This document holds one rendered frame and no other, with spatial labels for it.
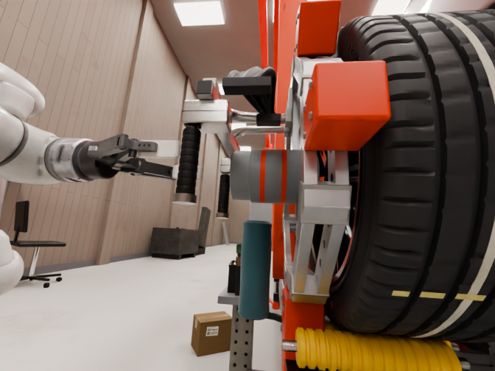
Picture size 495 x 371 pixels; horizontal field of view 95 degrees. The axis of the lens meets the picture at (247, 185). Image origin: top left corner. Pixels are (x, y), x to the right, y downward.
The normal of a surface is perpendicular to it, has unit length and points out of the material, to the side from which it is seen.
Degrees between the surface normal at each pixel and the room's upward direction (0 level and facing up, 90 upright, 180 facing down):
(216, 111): 90
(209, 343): 90
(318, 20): 125
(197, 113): 90
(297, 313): 90
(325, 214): 135
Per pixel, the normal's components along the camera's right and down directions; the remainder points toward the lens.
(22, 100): 1.00, 0.01
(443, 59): -0.09, -0.40
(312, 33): -0.11, 0.38
